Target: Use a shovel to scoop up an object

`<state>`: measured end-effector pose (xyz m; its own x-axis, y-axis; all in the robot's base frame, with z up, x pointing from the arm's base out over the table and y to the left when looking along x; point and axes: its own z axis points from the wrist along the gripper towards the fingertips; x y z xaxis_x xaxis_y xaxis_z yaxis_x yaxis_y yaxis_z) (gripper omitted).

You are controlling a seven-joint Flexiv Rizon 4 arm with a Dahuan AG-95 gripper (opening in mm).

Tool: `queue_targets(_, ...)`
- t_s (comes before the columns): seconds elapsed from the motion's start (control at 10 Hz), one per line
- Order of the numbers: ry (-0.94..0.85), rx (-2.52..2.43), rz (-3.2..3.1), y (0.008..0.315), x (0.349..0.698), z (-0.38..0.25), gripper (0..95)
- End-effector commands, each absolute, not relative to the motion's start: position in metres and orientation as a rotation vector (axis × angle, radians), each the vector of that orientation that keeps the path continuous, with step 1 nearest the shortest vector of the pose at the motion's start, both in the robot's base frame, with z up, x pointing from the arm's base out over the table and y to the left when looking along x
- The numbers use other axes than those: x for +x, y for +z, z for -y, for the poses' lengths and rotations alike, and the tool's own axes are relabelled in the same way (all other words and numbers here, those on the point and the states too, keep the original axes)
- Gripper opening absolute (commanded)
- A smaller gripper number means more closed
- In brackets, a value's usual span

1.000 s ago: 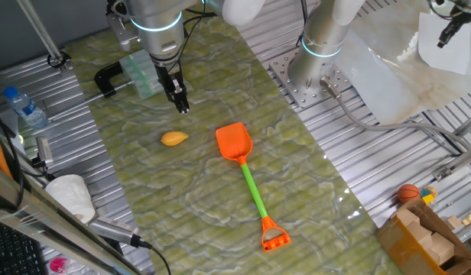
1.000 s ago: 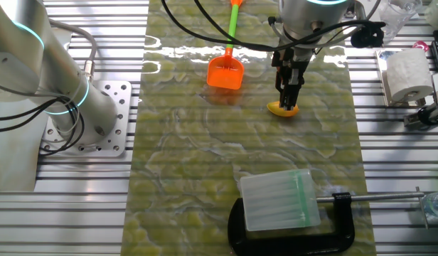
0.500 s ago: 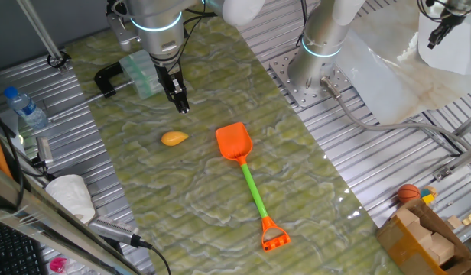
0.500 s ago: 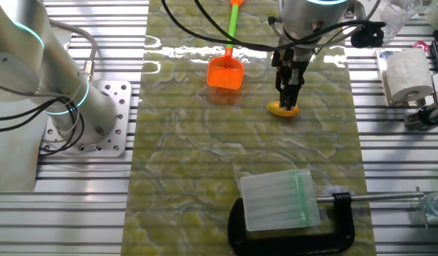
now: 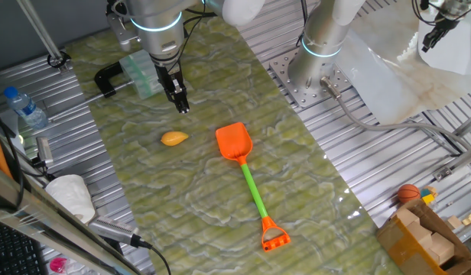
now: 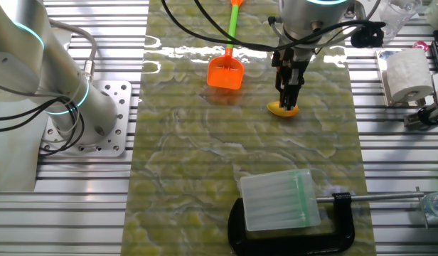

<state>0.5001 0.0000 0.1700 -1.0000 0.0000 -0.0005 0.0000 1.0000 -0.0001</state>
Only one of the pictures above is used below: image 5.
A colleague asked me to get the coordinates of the black camera cable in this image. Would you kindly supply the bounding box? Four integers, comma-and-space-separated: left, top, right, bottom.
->
130, 233, 172, 275

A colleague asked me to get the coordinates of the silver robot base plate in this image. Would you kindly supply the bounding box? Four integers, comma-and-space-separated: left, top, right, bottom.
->
268, 47, 353, 109

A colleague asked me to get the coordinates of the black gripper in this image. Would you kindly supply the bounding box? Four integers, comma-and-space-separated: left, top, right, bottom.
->
154, 60, 190, 115

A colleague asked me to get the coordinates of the orange green toy shovel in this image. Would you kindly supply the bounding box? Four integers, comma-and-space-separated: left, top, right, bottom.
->
215, 121, 292, 253

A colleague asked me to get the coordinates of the metal stand pole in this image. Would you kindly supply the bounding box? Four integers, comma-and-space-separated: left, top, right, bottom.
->
15, 0, 72, 74

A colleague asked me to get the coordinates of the thick grey base cable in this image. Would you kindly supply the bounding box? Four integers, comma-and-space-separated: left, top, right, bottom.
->
320, 76, 471, 154

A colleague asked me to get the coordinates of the yellow toy mango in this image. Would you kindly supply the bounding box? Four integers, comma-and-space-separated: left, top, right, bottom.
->
160, 131, 190, 147

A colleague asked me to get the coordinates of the brown cardboard box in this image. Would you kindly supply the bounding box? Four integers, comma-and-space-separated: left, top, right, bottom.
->
375, 198, 471, 275

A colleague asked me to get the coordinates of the small silver camera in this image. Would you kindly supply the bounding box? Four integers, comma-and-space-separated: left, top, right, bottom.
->
31, 136, 55, 169

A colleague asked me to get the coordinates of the white marble pattern sheet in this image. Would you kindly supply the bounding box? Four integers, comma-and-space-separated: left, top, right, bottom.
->
334, 0, 471, 125

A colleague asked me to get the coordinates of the white paper sheet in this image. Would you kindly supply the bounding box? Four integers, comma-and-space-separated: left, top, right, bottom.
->
417, 15, 471, 76

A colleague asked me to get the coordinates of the aluminium bar with bracket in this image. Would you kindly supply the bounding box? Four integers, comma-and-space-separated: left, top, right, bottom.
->
432, 141, 471, 183

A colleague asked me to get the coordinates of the green marble pattern mat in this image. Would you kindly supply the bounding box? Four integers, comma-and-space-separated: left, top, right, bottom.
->
65, 11, 403, 275

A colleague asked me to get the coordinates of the translucent plastic box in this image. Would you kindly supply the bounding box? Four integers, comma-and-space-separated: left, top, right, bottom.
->
119, 49, 164, 101

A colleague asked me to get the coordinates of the black keyboard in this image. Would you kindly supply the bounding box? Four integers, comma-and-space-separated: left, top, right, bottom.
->
0, 219, 49, 275

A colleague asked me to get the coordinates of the aluminium frame bar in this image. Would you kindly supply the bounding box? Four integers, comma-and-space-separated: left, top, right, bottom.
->
0, 163, 145, 275

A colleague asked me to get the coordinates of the pink plastic object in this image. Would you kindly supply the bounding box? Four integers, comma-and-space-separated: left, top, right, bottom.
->
49, 257, 69, 274

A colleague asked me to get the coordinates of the clear water bottle blue cap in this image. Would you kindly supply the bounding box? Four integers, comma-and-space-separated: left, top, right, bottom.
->
3, 86, 50, 130

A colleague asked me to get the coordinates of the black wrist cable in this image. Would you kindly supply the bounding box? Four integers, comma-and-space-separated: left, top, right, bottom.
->
180, 0, 218, 73

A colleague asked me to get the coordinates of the black hanging cable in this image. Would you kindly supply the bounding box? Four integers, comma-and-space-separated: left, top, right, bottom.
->
0, 108, 26, 209

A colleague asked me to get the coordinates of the silver grilled camera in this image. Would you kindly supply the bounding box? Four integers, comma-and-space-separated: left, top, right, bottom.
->
88, 215, 140, 248

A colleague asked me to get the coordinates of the black C-clamp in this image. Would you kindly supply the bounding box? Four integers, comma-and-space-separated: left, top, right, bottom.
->
44, 60, 135, 123

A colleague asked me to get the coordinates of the small toy basketball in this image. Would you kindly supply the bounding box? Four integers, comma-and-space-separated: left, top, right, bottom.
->
396, 183, 421, 205

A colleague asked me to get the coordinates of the black base cable bundle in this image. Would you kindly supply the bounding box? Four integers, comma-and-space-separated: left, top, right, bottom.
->
294, 0, 310, 49

